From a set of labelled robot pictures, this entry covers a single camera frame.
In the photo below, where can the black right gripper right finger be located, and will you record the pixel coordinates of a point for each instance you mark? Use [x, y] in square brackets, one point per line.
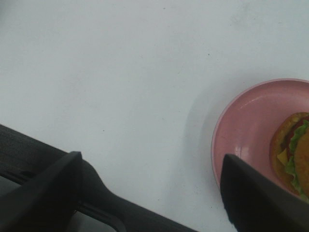
[255, 204]

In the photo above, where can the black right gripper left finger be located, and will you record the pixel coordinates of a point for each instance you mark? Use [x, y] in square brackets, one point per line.
[47, 202]

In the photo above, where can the burger with lettuce and tomato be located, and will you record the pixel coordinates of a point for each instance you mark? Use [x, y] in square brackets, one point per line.
[289, 154]

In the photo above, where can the pink round plate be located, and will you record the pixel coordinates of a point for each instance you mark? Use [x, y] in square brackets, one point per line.
[248, 123]

